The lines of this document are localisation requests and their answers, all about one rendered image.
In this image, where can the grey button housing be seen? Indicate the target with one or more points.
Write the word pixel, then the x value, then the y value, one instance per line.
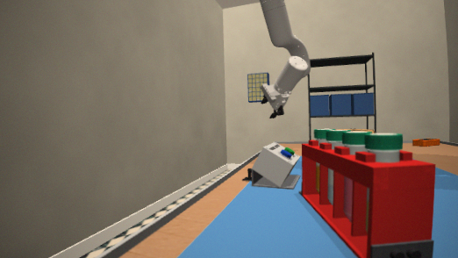
pixel 275 163

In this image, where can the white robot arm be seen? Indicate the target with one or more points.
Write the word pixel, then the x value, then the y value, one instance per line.
pixel 298 65

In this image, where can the green screw cap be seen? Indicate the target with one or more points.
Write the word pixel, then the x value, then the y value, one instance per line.
pixel 353 138
pixel 335 135
pixel 384 141
pixel 321 133

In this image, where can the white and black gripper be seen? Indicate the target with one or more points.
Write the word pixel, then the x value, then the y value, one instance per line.
pixel 279 103

